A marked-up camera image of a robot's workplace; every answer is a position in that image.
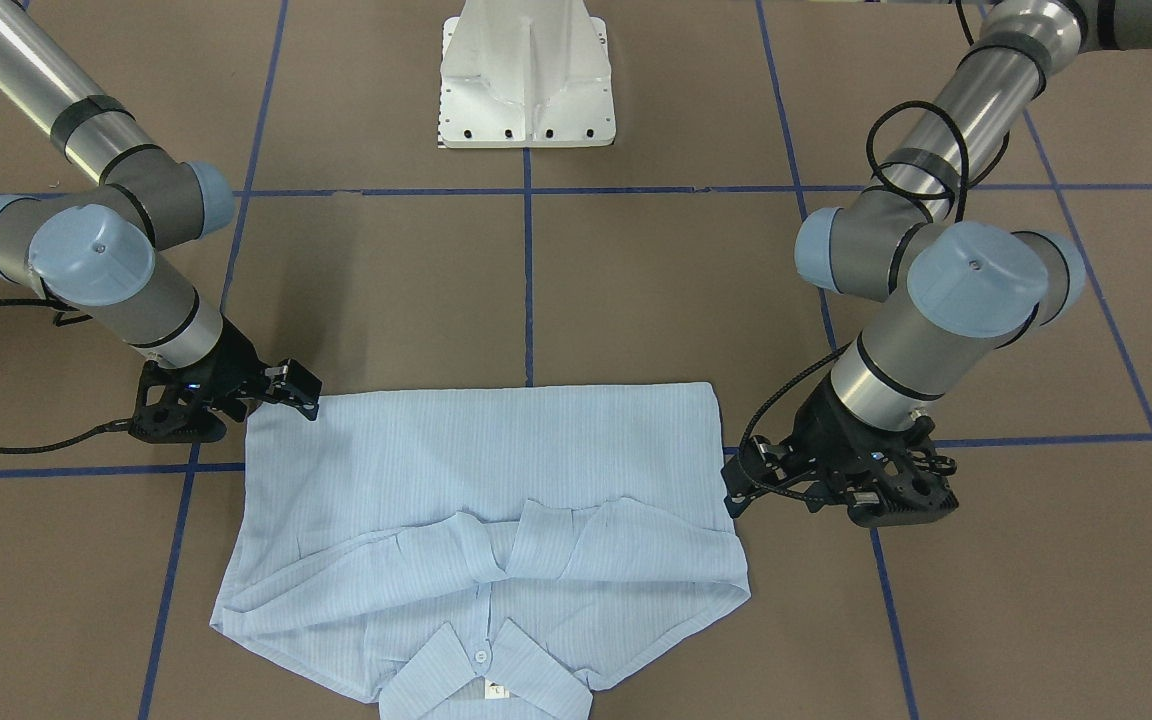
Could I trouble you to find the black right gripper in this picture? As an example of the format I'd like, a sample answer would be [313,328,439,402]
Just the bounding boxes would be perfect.
[128,318,323,445]

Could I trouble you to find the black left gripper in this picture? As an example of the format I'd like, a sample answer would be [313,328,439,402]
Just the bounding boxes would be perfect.
[721,381,960,526]

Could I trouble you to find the light blue button shirt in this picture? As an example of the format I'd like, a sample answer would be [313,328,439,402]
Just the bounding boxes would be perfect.
[210,382,751,719]

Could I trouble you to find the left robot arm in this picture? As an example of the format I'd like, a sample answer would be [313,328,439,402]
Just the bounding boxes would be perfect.
[722,1,1152,528]

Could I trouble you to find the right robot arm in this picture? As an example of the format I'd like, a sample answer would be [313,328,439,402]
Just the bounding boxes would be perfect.
[0,1,323,445]

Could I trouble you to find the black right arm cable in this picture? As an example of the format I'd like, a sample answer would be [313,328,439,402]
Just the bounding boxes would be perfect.
[0,296,137,453]

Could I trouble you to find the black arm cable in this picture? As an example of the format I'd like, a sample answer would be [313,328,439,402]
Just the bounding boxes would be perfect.
[736,0,1011,471]
[0,296,137,453]

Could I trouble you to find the white camera mast base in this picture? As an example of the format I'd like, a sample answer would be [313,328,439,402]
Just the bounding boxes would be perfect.
[435,1,617,149]

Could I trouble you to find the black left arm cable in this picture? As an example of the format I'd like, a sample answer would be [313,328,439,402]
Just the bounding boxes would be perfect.
[736,0,1011,471]

